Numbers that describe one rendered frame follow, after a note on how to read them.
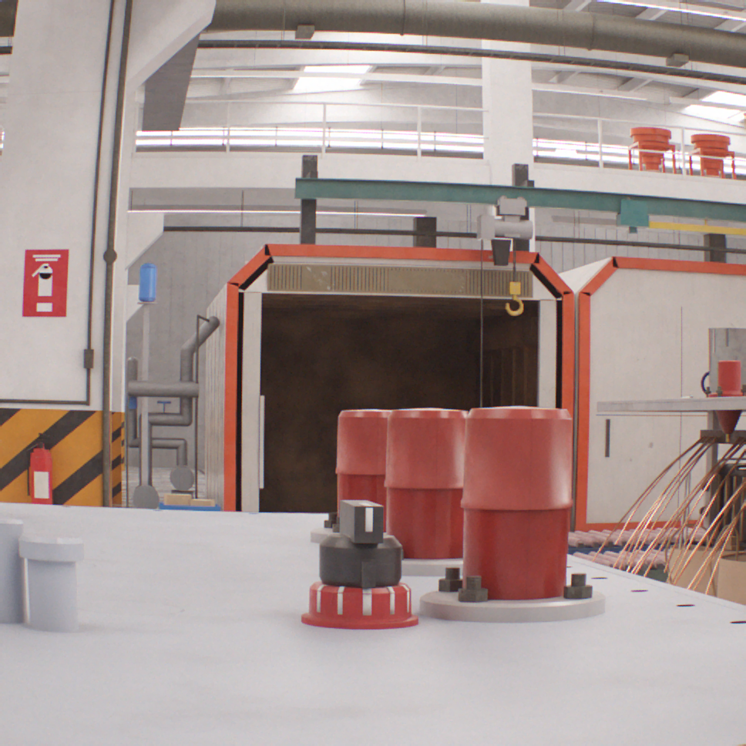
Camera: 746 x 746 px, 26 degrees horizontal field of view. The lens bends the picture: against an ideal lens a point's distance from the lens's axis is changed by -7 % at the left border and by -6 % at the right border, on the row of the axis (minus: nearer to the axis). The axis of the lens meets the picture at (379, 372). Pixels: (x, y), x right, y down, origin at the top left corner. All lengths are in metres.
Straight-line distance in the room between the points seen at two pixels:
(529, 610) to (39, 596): 0.31
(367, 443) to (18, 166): 10.14
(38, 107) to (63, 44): 0.50
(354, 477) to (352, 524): 0.71
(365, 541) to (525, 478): 0.12
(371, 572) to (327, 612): 0.04
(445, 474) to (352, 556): 0.39
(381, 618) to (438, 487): 0.39
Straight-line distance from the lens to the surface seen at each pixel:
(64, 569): 0.95
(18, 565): 0.98
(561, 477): 1.09
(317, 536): 1.74
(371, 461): 1.73
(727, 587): 4.03
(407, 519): 1.41
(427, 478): 1.40
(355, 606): 1.02
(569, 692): 0.77
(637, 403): 4.36
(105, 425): 11.59
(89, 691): 0.75
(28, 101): 11.88
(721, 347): 4.37
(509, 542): 1.08
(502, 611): 1.06
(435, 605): 1.08
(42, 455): 11.50
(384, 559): 1.03
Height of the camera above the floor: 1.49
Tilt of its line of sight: 1 degrees up
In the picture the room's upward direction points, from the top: 1 degrees clockwise
